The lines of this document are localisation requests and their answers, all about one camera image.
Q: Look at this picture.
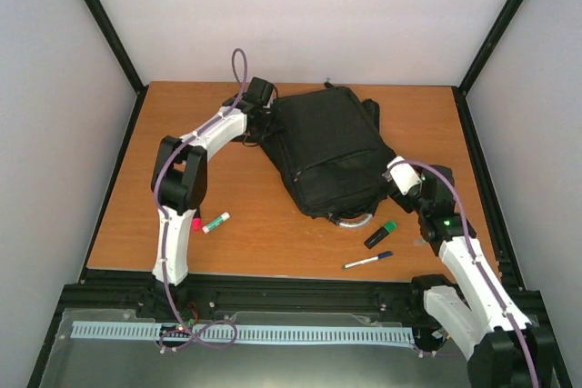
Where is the black student backpack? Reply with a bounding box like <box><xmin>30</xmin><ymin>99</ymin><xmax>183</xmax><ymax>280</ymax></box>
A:
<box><xmin>237</xmin><ymin>85</ymin><xmax>396</xmax><ymax>224</ymax></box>

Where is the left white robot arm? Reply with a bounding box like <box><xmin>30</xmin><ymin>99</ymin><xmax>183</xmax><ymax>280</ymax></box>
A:
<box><xmin>151</xmin><ymin>77</ymin><xmax>278</xmax><ymax>318</ymax></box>

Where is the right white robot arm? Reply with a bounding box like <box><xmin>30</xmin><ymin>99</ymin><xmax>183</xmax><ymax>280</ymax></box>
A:
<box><xmin>385</xmin><ymin>156</ymin><xmax>556</xmax><ymax>387</ymax></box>

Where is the green cap black highlighter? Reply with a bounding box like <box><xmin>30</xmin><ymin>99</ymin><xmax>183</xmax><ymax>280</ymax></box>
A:
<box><xmin>364</xmin><ymin>221</ymin><xmax>397</xmax><ymax>250</ymax></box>

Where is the blue cap white pen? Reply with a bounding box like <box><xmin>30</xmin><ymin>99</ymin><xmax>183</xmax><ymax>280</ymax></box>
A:
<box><xmin>341</xmin><ymin>251</ymin><xmax>393</xmax><ymax>270</ymax></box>

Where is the pink cap black highlighter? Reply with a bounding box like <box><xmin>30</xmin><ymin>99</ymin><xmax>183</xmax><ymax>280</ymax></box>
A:
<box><xmin>191</xmin><ymin>209</ymin><xmax>202</xmax><ymax>232</ymax></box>

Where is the green white glue stick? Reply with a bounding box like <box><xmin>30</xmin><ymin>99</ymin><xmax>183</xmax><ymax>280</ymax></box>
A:
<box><xmin>202</xmin><ymin>212</ymin><xmax>230</xmax><ymax>234</ymax></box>

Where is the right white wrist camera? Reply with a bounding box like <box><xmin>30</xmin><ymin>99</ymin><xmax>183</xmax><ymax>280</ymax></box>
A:
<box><xmin>384</xmin><ymin>156</ymin><xmax>421</xmax><ymax>195</ymax></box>

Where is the black aluminium frame rail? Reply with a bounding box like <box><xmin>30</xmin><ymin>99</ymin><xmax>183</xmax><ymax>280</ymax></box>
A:
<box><xmin>58</xmin><ymin>269</ymin><xmax>545</xmax><ymax>330</ymax></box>

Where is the light blue cable duct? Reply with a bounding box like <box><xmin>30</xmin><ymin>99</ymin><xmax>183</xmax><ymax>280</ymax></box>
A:
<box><xmin>70</xmin><ymin>321</ymin><xmax>415</xmax><ymax>348</ymax></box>

